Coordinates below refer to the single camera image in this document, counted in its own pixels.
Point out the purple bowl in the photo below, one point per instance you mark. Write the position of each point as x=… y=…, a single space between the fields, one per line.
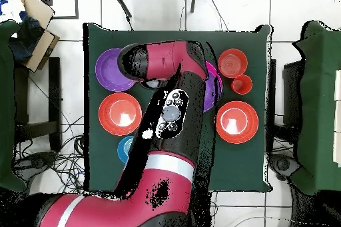
x=106 y=72
x=210 y=96

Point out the large orange bowl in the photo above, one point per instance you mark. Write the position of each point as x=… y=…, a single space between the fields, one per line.
x=235 y=121
x=120 y=115

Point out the large pink bowl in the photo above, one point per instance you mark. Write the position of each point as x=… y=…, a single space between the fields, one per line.
x=217 y=75

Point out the blue bowl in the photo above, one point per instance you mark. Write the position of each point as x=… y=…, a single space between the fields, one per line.
x=123 y=149

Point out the small orange bowl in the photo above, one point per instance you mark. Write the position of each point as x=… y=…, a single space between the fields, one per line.
x=232 y=63

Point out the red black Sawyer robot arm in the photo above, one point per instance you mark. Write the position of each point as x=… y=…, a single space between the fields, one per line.
x=165 y=179

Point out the stack of white boxes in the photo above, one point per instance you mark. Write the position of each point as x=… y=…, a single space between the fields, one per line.
x=338 y=117

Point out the orange cup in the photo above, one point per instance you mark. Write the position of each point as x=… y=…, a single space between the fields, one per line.
x=241 y=84

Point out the dark green tablecloth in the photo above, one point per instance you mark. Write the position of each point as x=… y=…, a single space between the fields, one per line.
x=234 y=163

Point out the black tripod leg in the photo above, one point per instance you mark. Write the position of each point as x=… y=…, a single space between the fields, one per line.
x=193 y=0
x=123 y=4

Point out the black bench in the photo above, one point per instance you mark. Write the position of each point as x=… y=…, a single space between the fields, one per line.
x=54 y=91

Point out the black side stand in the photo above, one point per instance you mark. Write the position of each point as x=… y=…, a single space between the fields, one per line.
x=291 y=91

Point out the cardboard box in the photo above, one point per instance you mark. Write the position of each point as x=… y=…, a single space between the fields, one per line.
x=45 y=46

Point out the green covered side table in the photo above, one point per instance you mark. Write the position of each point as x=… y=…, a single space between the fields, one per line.
x=5 y=104
x=317 y=104

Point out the dark blue cloth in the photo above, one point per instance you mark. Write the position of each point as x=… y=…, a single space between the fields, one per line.
x=26 y=40

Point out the black pedestal leg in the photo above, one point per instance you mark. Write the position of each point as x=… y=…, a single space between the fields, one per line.
x=34 y=161
x=282 y=164

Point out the dark floor frame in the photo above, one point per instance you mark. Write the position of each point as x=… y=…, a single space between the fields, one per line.
x=76 y=3

